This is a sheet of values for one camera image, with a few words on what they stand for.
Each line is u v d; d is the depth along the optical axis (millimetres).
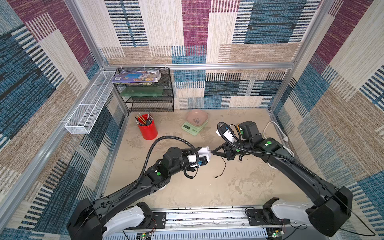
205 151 702
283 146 999
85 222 392
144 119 975
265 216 662
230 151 617
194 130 1053
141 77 815
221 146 662
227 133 651
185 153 665
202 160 591
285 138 1056
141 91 940
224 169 777
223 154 663
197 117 1114
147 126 957
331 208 376
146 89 996
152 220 727
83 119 712
